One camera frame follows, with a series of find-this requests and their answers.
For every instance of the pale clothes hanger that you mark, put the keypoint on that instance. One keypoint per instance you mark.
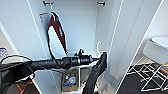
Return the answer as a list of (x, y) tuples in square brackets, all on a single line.
[(98, 46)]

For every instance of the black garment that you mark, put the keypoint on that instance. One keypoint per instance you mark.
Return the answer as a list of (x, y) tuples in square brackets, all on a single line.
[(96, 76)]

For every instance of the white wardrobe door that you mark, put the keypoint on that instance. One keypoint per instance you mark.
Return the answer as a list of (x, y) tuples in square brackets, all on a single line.
[(133, 33), (20, 33)]

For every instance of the white wardrobe inner bench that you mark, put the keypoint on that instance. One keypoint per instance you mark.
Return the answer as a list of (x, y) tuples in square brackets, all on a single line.
[(71, 53)]

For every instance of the small bluish white object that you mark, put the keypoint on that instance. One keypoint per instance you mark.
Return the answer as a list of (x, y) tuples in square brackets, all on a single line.
[(70, 80)]

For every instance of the brown cardboard box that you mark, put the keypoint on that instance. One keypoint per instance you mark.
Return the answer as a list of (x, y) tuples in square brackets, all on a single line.
[(70, 89)]

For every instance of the dark red hanging garment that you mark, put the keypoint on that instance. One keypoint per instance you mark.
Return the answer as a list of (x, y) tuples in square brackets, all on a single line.
[(56, 36)]

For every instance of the white wardrobe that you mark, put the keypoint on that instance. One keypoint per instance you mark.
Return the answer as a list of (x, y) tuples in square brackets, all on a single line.
[(80, 26)]

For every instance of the orange and white label sticker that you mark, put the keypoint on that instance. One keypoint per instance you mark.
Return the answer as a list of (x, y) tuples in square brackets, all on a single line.
[(42, 16)]

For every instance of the orange folding stand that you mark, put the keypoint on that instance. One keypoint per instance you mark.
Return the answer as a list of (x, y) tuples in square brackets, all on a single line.
[(23, 88)]

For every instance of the round white table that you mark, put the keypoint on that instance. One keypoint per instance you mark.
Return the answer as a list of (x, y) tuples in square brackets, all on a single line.
[(160, 41)]

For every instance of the black wardrobe hook rail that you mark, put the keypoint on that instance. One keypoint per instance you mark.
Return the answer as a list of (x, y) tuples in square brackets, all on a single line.
[(100, 3), (48, 3)]

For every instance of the wall socket with blue label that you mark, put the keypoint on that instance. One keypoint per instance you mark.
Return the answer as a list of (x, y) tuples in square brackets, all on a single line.
[(2, 51)]

